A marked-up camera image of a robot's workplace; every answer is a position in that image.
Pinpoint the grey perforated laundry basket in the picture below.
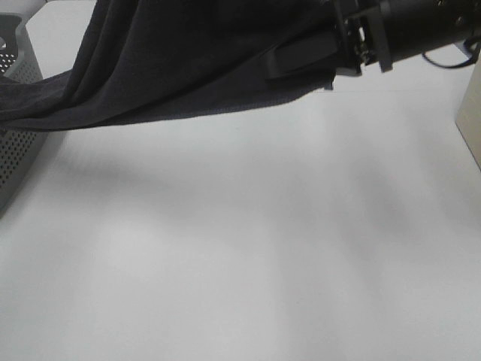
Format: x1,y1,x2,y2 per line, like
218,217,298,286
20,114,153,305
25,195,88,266
1,12,47,214

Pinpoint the beige box at right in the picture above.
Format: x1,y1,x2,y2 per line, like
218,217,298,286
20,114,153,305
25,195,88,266
455,40,480,168

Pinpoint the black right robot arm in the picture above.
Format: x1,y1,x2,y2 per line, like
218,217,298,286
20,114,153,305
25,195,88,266
262,1,480,79

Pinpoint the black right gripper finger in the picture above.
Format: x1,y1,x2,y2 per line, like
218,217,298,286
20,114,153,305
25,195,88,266
262,31,340,78

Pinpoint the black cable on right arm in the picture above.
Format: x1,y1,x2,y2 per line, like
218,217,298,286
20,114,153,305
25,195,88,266
420,35,481,71

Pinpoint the dark grey towel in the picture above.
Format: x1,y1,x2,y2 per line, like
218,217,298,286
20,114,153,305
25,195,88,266
13,1,333,131

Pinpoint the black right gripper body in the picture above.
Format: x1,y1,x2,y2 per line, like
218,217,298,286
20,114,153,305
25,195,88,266
332,1,393,75

